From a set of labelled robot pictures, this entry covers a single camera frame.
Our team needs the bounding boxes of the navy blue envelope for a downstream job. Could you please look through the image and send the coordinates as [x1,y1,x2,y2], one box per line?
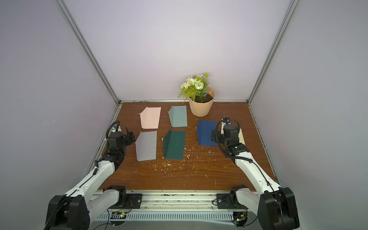
[196,120,217,146]

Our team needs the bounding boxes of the grey envelope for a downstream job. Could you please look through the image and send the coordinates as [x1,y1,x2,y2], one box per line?
[136,131,157,162]

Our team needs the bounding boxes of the pink envelope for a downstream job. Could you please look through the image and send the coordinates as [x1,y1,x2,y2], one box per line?
[140,107,161,129]

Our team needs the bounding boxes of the dark green envelope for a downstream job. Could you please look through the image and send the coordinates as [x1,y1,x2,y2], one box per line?
[163,130,186,160]

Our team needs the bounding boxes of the mint green envelope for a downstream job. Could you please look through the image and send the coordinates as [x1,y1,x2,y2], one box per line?
[168,105,187,127]

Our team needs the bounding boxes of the cream yellow envelope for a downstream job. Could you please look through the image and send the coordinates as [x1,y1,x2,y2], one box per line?
[238,129,246,145]

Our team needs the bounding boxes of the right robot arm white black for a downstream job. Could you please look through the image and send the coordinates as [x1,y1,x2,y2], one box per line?
[212,117,300,230]

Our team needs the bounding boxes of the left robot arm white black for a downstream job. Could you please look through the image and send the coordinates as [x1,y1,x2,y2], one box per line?
[44,131,136,230]

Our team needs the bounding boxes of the artificial green flower plant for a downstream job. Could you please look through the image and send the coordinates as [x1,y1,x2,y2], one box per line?
[178,73,209,103]

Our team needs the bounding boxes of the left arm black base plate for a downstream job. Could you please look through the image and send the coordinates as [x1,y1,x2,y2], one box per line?
[109,193,143,209]

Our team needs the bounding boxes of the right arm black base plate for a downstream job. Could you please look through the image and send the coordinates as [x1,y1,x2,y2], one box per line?
[212,193,248,209]

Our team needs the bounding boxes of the aluminium rail frame front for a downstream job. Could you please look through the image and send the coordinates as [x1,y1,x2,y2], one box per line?
[61,189,298,212]

